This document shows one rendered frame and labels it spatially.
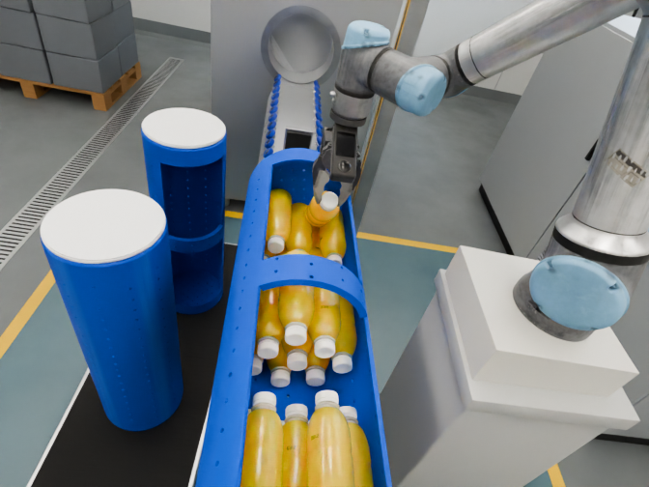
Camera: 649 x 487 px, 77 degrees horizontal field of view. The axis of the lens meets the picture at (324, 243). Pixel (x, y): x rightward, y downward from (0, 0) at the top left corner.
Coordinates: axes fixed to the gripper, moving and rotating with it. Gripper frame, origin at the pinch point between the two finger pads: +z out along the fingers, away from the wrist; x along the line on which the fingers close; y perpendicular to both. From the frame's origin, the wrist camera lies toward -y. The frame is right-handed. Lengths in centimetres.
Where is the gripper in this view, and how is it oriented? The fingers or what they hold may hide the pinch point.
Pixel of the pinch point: (329, 201)
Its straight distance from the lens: 90.4
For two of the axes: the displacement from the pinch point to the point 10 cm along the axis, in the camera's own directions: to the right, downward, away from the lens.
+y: -0.4, -6.8, 7.4
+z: -1.9, 7.3, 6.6
